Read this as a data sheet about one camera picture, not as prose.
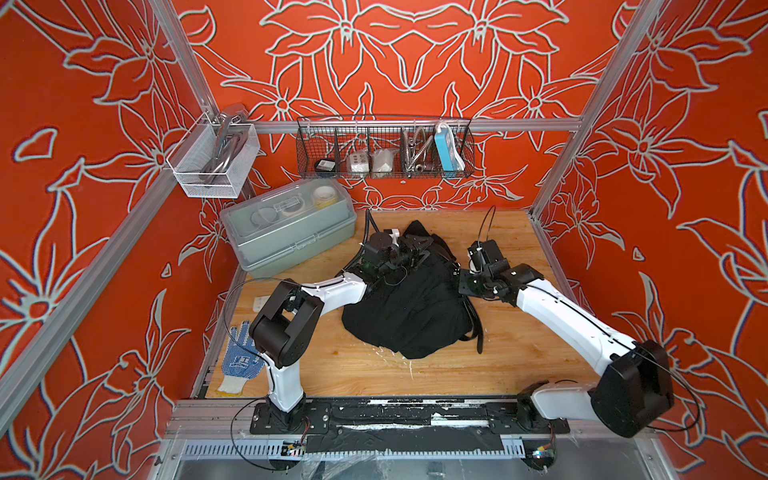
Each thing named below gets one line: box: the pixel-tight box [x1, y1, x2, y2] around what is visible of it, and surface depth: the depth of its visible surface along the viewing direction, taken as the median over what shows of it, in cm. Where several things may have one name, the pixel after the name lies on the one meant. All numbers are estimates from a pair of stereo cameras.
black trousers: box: [342, 220, 473, 359], surface depth 82 cm
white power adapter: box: [349, 152, 370, 173], surface depth 94 cm
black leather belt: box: [459, 295, 484, 355], surface depth 82 cm
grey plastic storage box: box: [219, 179, 357, 274], surface depth 97 cm
